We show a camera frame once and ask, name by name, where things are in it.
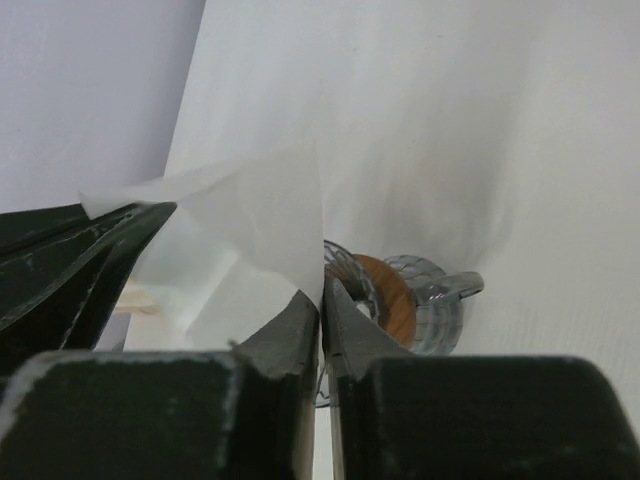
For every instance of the clear glass dripper cone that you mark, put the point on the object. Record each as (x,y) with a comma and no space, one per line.
(342,265)

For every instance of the white paper coffee filter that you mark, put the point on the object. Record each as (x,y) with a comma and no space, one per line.
(245,237)

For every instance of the clear glass carafe server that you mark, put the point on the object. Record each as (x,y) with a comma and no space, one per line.
(437,298)

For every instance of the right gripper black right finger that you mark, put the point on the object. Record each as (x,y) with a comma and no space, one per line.
(398,415)

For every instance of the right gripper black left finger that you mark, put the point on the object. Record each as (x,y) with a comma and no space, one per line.
(244,413)

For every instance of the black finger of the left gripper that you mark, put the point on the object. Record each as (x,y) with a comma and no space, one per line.
(57,243)
(47,315)

